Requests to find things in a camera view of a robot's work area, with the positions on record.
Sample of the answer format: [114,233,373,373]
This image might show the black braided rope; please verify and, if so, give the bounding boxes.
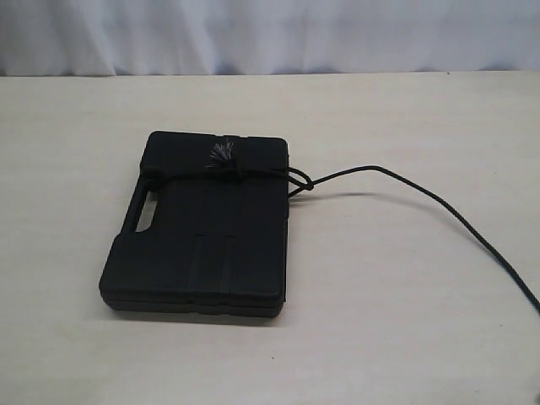
[143,137,540,316]

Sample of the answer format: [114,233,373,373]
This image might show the black plastic carrying case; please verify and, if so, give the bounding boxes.
[99,131,289,318]

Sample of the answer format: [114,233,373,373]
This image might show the white backdrop curtain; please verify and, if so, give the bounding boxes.
[1,1,539,76]

